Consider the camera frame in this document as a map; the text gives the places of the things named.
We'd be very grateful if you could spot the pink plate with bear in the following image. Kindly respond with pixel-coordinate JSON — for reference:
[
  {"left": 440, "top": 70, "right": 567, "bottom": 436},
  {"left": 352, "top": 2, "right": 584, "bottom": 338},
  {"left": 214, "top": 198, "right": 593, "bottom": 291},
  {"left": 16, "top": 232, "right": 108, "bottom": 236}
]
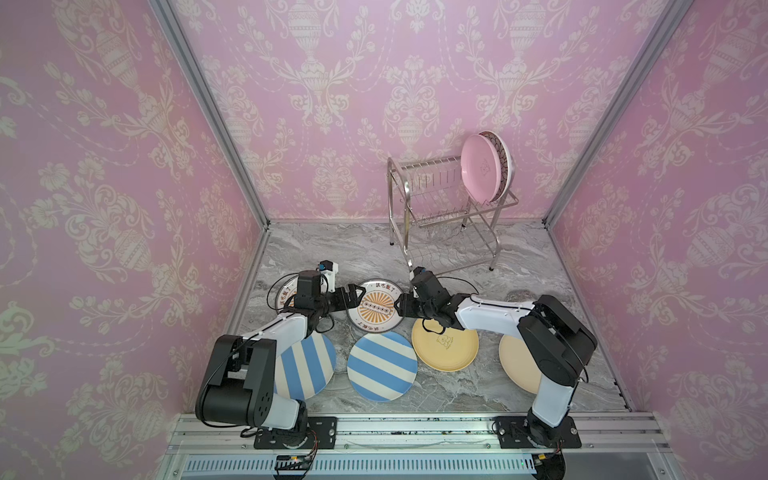
[{"left": 460, "top": 134, "right": 502, "bottom": 204}]

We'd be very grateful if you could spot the yellow plate with bear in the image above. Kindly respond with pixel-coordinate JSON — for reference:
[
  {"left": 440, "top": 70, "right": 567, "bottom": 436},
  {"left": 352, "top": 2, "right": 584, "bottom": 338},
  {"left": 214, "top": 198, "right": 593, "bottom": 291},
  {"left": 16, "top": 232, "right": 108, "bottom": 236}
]
[{"left": 411, "top": 319, "right": 479, "bottom": 372}]

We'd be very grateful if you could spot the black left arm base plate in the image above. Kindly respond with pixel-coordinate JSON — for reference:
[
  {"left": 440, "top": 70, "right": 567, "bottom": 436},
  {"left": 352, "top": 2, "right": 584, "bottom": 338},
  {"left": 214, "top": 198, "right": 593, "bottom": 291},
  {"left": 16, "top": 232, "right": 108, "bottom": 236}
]
[{"left": 253, "top": 416, "right": 338, "bottom": 450}]

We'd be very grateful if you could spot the red rimmed white plate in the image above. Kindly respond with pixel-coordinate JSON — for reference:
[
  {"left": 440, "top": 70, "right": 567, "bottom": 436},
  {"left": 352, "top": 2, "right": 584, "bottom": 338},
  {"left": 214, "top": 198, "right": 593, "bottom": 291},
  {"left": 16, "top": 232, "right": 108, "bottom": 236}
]
[{"left": 275, "top": 275, "right": 298, "bottom": 310}]

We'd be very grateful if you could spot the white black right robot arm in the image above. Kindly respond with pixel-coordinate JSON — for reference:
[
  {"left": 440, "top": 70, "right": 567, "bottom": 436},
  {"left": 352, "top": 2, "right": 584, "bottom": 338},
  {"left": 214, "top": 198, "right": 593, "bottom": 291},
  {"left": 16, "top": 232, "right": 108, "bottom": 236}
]
[{"left": 394, "top": 267, "right": 598, "bottom": 448}]

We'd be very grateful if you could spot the aluminium corner post right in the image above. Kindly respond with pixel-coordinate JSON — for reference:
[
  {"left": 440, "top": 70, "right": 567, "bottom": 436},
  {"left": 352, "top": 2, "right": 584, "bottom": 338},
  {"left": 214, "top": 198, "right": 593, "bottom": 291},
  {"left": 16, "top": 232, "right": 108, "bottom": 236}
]
[{"left": 542, "top": 0, "right": 693, "bottom": 232}]

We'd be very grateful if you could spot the blue striped plate centre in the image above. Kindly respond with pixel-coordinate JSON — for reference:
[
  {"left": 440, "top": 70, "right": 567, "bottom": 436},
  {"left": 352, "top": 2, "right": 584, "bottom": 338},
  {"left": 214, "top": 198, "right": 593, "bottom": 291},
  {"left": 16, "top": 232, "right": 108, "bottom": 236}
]
[{"left": 347, "top": 332, "right": 418, "bottom": 402}]

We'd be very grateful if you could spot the orange sunburst patterned plate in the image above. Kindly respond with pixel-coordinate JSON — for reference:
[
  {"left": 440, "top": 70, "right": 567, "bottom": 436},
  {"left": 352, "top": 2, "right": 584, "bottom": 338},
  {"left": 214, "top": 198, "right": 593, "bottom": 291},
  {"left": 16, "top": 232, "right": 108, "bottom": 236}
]
[{"left": 349, "top": 279, "right": 403, "bottom": 333}]

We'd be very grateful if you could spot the aluminium corner post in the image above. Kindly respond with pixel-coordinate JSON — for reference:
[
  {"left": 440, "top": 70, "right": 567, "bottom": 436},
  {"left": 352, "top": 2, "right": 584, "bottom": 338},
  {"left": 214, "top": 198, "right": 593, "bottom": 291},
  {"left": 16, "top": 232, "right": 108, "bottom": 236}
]
[
  {"left": 542, "top": 0, "right": 693, "bottom": 232},
  {"left": 148, "top": 0, "right": 270, "bottom": 231}
]

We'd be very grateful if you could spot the blue striped plate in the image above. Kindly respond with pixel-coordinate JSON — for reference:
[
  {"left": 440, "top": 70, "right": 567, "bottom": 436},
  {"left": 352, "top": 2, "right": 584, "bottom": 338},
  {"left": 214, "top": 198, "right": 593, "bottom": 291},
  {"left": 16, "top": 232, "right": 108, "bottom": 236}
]
[
  {"left": 347, "top": 332, "right": 418, "bottom": 402},
  {"left": 274, "top": 333, "right": 336, "bottom": 401}
]

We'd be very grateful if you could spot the aluminium corner post left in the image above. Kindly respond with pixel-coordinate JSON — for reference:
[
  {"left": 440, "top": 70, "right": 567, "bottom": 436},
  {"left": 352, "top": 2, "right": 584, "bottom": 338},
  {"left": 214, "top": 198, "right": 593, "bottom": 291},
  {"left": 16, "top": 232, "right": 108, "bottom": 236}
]
[{"left": 148, "top": 0, "right": 270, "bottom": 231}]

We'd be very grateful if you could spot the white floral plate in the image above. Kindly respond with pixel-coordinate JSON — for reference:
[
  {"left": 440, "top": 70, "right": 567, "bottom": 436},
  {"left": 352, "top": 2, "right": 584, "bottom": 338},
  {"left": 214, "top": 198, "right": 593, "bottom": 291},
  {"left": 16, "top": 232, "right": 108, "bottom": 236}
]
[{"left": 480, "top": 130, "right": 515, "bottom": 203}]

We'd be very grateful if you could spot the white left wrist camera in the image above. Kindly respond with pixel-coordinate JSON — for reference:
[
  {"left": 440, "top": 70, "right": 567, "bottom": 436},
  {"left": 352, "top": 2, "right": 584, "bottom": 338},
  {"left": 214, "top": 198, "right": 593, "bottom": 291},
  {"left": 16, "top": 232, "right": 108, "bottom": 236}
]
[{"left": 317, "top": 260, "right": 339, "bottom": 293}]

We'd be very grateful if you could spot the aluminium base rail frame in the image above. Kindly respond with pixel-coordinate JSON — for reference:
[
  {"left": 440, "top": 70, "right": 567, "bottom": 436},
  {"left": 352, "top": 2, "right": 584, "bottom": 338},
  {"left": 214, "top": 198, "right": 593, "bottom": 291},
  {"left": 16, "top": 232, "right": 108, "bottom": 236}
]
[{"left": 156, "top": 413, "right": 684, "bottom": 479}]

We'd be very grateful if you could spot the blue striped plate left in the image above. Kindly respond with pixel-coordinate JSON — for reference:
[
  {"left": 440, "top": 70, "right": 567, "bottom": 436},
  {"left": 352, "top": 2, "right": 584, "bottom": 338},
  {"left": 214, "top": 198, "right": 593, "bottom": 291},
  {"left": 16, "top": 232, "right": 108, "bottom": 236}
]
[{"left": 274, "top": 333, "right": 336, "bottom": 401}]

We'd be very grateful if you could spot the silver metal dish rack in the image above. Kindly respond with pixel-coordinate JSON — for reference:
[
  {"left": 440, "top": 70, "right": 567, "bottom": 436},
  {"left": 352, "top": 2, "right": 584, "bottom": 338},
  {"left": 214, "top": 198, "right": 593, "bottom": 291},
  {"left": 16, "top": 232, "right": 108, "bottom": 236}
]
[{"left": 386, "top": 156, "right": 519, "bottom": 275}]

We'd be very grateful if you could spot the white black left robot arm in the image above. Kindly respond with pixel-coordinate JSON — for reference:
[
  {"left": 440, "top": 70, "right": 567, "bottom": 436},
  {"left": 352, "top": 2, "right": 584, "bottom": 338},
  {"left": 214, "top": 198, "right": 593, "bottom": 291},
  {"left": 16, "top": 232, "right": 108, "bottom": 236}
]
[{"left": 194, "top": 270, "right": 366, "bottom": 436}]

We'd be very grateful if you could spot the beige plain plate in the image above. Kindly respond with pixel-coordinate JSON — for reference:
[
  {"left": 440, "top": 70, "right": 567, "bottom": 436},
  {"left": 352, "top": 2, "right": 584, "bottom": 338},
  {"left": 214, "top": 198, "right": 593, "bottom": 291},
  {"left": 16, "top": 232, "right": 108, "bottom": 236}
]
[{"left": 499, "top": 335, "right": 542, "bottom": 394}]

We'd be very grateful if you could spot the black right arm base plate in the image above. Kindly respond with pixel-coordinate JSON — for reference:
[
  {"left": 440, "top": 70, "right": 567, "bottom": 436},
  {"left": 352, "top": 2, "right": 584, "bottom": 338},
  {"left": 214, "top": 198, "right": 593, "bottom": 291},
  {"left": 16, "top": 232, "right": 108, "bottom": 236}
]
[{"left": 491, "top": 415, "right": 582, "bottom": 450}]

